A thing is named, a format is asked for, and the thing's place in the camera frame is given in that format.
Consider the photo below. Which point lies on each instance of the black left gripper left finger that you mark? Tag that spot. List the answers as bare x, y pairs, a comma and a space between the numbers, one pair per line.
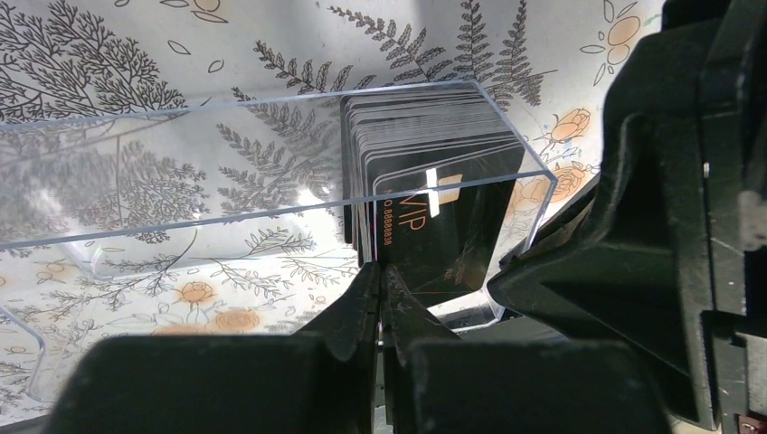
319, 379

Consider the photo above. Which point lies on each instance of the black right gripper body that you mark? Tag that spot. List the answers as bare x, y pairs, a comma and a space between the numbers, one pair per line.
690, 106

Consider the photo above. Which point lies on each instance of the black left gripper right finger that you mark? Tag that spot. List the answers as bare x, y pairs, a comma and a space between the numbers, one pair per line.
437, 382

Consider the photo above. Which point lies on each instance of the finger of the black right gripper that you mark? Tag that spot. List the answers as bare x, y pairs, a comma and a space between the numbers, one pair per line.
579, 279

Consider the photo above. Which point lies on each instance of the stack of credit cards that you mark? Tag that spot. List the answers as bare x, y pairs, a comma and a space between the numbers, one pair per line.
428, 171

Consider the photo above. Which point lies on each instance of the clear plastic card box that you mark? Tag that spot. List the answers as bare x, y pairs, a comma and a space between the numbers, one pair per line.
222, 219

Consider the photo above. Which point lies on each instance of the floral patterned table mat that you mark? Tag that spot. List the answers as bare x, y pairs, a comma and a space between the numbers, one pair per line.
546, 63

